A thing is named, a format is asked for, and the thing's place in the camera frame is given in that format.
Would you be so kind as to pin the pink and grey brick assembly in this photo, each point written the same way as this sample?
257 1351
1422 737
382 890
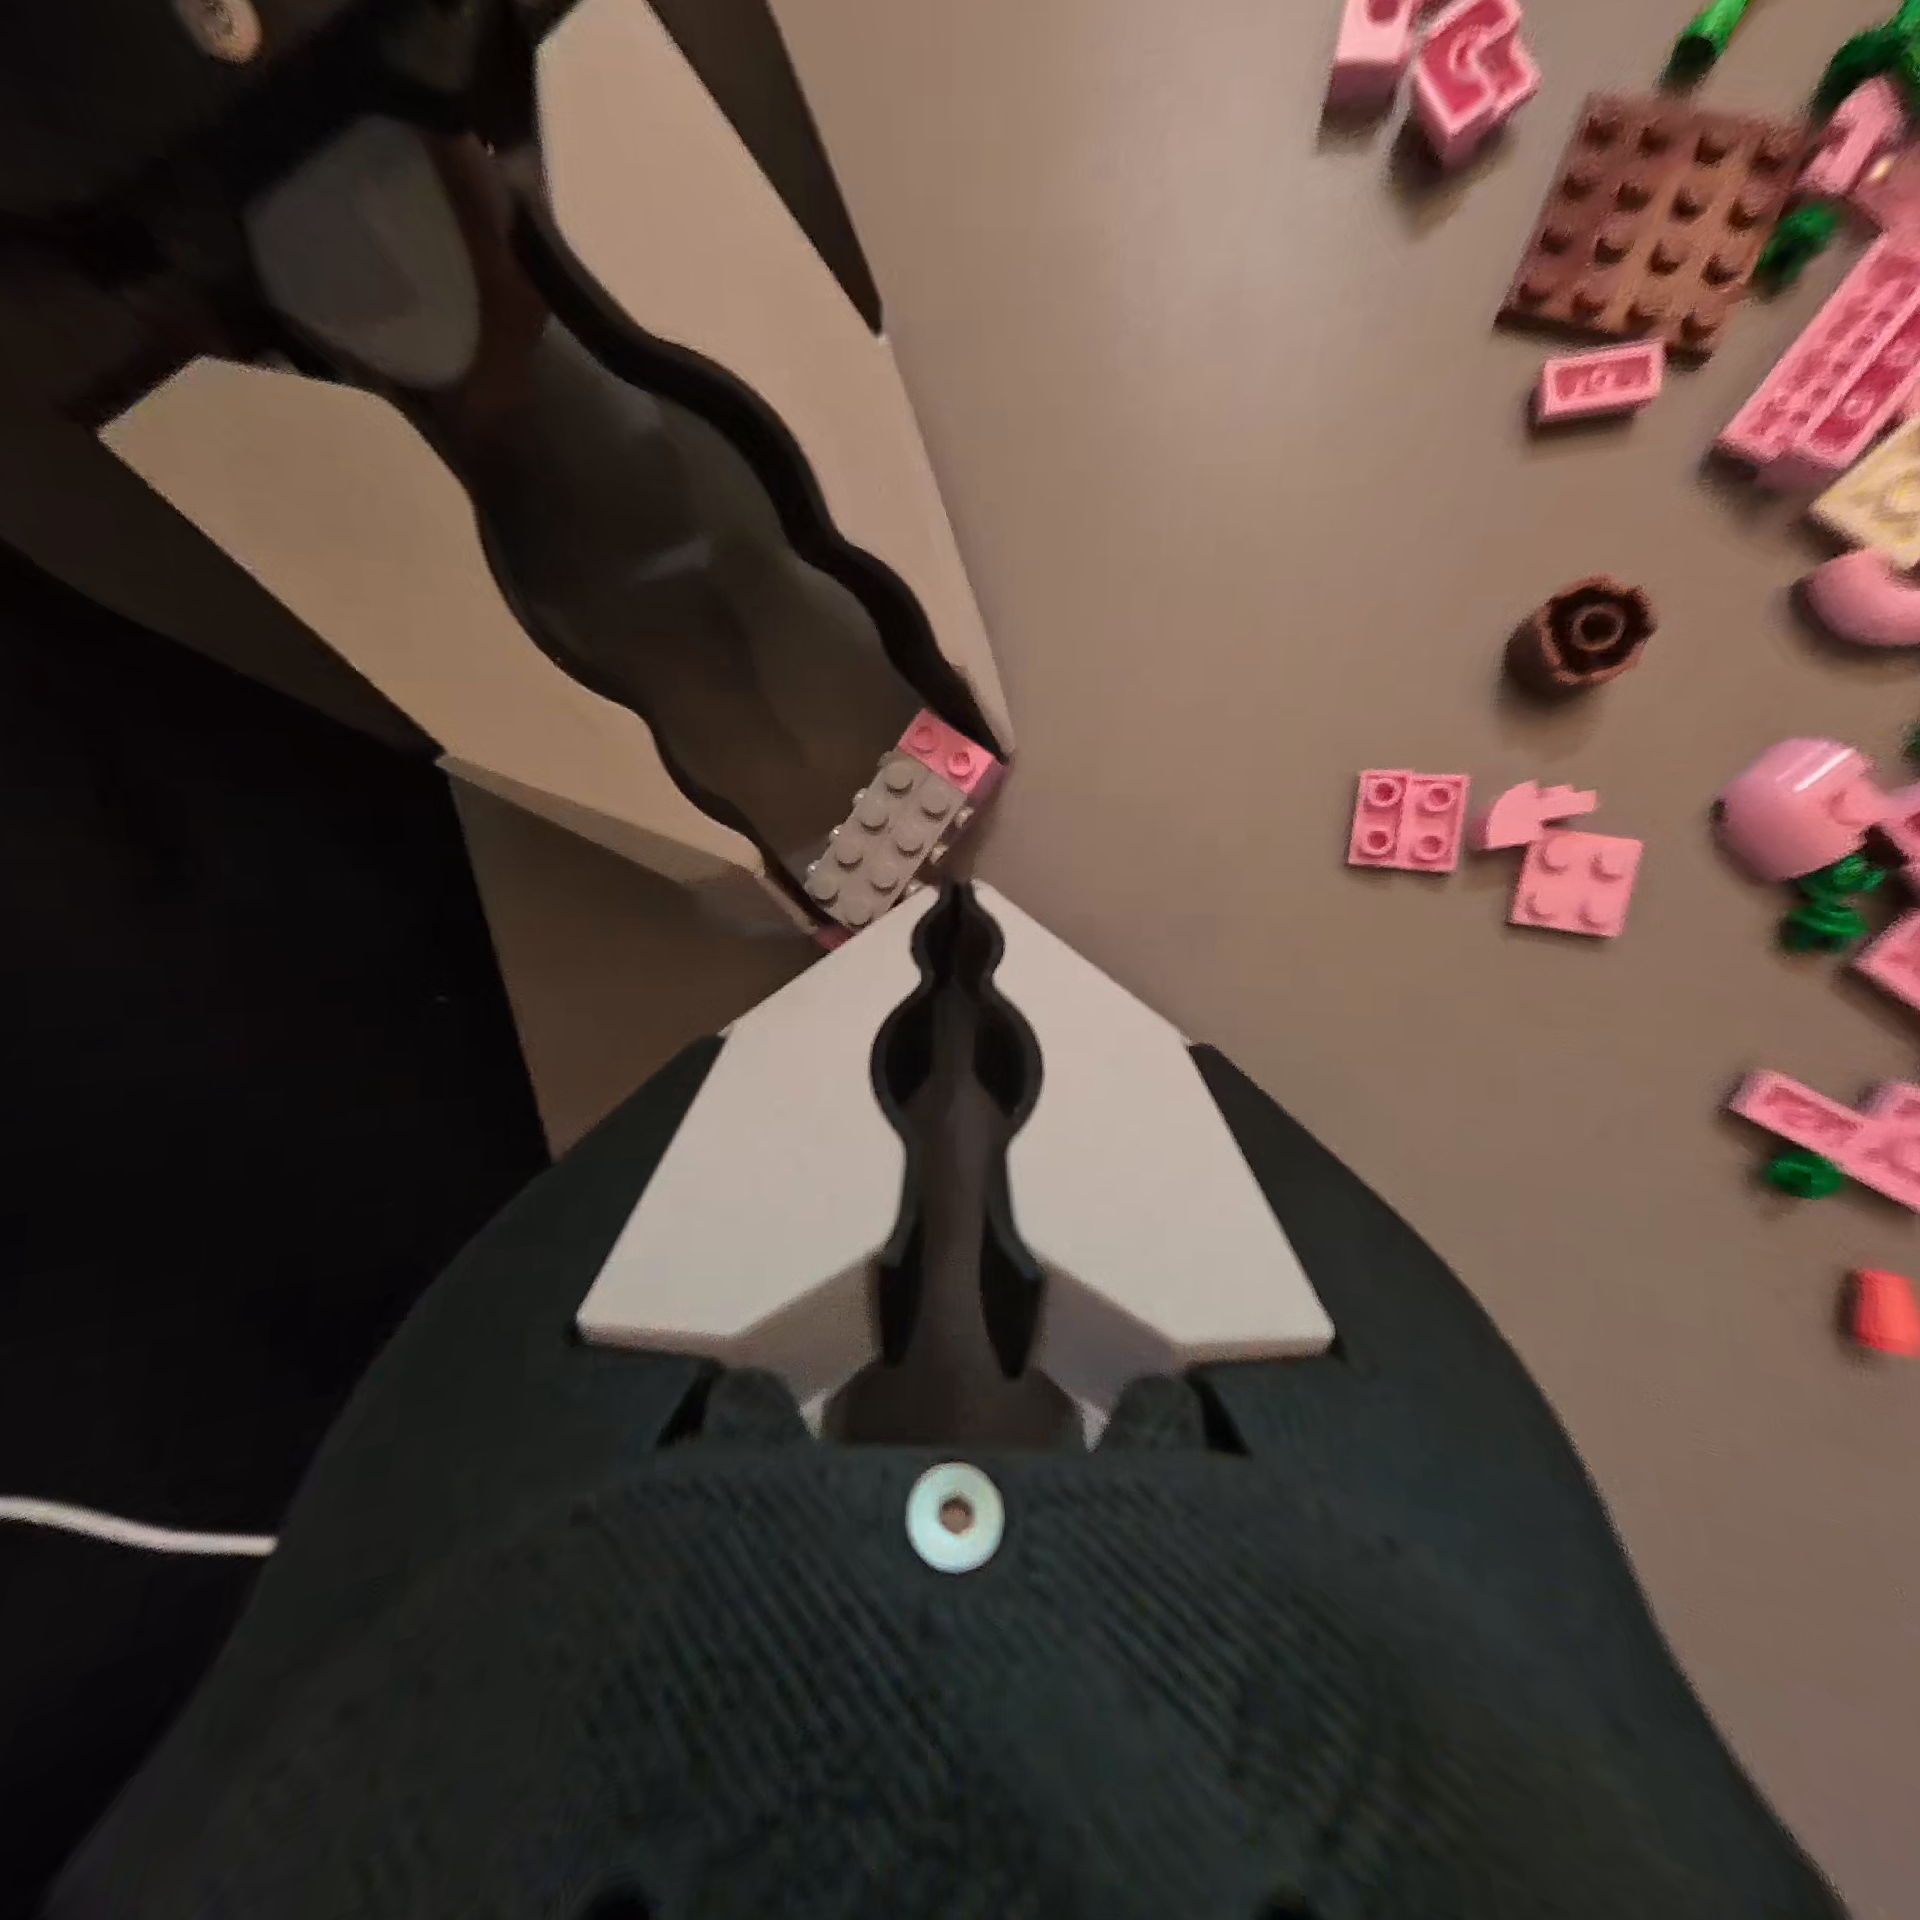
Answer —
954 758

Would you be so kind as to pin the coral toy cone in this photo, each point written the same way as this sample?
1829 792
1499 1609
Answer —
1886 1313

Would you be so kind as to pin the brown round toy brick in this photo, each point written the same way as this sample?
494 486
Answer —
1560 667

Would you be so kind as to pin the grey studded toy brick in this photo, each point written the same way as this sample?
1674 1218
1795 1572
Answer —
879 840

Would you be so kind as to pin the brown studded plate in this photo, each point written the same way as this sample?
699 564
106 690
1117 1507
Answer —
1651 224

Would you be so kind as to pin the pile of pink toy bricks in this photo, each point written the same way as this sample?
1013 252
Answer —
1410 822

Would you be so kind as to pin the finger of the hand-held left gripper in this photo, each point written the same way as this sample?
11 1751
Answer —
840 451
329 523

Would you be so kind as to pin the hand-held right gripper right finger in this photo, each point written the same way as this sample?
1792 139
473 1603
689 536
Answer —
1170 1201

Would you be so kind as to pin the cream square toy plate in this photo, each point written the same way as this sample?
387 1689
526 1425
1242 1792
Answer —
1874 503

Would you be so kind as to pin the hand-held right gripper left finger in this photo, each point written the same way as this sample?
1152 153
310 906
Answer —
751 1201

